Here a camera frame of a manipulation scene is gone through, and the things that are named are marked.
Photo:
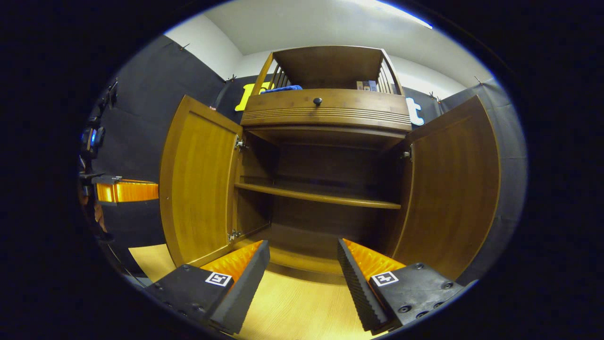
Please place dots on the wooden shoe cabinet door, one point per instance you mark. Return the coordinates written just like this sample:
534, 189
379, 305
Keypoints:
448, 189
198, 179

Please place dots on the wooden drawer with dark knob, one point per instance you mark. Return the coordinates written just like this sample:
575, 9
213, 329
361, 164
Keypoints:
358, 106

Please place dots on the wooden inner cabinet shelf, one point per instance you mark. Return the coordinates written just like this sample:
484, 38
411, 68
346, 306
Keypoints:
321, 196

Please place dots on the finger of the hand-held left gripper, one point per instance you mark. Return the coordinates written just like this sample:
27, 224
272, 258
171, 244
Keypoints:
132, 191

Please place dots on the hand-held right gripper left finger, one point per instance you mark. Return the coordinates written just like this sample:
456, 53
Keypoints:
245, 288

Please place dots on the blue folded towel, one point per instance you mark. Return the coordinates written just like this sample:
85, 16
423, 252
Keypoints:
283, 89

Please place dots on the wooden double-door shoe cabinet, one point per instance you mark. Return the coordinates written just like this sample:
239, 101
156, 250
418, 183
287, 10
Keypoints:
330, 165

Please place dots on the metal door hinge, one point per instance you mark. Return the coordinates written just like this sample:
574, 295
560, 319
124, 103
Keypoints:
234, 236
407, 152
240, 144

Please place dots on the row of small books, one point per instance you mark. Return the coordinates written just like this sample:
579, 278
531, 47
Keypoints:
367, 85

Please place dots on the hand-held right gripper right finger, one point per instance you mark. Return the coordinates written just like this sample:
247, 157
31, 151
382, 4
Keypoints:
361, 290

